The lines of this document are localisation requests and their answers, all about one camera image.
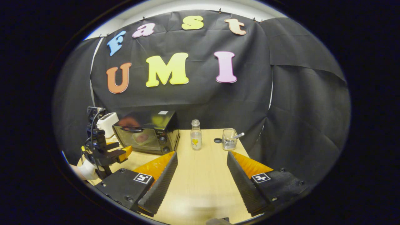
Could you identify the pink round food slice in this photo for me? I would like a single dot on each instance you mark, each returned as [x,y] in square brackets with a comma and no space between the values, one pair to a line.
[142,138]

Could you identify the black bottle cap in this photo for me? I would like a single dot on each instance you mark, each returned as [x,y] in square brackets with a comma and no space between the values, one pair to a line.
[217,140]

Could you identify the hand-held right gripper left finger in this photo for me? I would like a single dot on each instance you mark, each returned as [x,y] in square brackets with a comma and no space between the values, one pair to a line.
[162,187]

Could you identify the clear utensil holder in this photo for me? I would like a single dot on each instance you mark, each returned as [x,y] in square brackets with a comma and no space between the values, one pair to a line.
[229,142]

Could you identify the clear glass bottle yellow label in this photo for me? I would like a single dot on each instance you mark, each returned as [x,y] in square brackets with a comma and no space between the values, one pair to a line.
[196,137]

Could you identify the white toaster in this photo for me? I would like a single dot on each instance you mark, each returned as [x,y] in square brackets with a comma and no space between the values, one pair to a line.
[107,123]

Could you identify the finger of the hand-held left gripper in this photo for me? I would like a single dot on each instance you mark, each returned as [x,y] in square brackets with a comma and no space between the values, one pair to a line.
[117,156]
[113,146]

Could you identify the black electric oven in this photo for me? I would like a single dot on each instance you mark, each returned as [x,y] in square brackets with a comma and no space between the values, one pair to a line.
[165,125]

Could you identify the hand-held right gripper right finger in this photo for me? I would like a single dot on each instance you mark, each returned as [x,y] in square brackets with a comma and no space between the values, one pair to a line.
[243,187]

